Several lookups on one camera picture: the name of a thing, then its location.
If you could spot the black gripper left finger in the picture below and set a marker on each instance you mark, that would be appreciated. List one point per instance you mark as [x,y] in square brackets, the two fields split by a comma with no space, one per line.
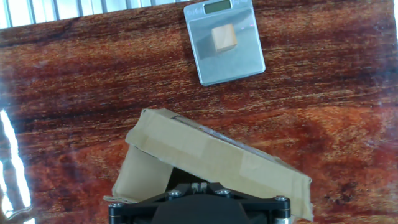
[136,207]

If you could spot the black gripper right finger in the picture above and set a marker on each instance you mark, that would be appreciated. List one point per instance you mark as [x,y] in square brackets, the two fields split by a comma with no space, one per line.
[267,207]

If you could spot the brown cardboard shipping box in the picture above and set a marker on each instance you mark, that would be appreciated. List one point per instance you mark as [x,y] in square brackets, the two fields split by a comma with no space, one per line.
[217,155]

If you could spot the small wooden cube block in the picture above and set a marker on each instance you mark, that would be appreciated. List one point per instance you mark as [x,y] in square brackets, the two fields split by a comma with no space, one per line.
[224,37]

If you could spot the glossy wood-grain table mat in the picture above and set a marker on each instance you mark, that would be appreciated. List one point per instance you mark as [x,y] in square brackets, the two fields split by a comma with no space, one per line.
[311,109]

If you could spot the silver digital kitchen scale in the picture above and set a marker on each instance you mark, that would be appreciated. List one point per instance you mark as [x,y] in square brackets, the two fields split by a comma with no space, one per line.
[230,67]

